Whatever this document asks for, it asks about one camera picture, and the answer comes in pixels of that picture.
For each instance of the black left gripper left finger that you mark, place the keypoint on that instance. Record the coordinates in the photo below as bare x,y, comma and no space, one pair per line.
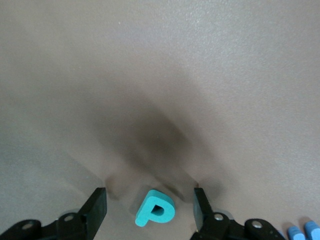
95,217

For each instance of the blue foam letter m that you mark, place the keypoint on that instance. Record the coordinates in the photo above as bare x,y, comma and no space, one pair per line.
296,233

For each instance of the teal foam letter p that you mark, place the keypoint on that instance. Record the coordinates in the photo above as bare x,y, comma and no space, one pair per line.
145,214

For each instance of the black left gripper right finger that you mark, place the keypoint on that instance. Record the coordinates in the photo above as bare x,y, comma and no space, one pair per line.
207,225

